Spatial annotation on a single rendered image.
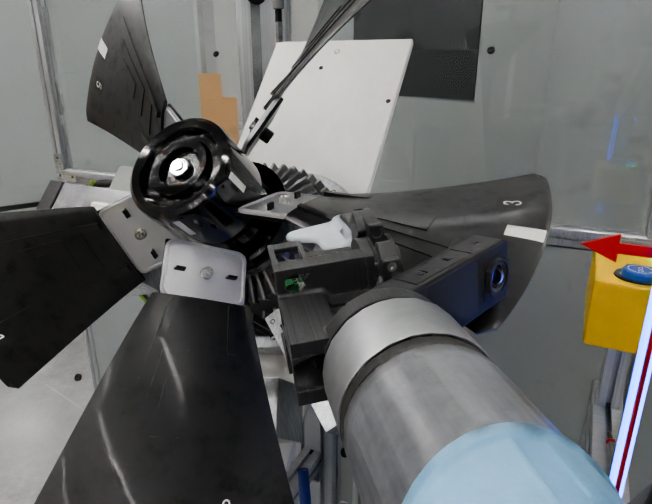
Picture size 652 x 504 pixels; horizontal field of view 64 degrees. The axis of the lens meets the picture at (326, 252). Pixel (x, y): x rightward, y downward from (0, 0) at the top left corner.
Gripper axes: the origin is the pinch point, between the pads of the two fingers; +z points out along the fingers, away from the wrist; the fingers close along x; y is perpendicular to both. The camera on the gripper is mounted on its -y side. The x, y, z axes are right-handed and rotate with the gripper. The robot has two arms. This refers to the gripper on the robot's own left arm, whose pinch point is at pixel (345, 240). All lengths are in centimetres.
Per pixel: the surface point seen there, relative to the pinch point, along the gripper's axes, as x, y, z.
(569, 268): 32, -58, 51
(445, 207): -0.8, -10.2, 2.3
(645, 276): 13.5, -37.7, 8.1
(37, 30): -33, 61, 143
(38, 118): 6, 187, 518
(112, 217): -0.8, 23.1, 18.9
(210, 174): -5.4, 11.0, 10.9
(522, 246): 1.0, -13.4, -5.7
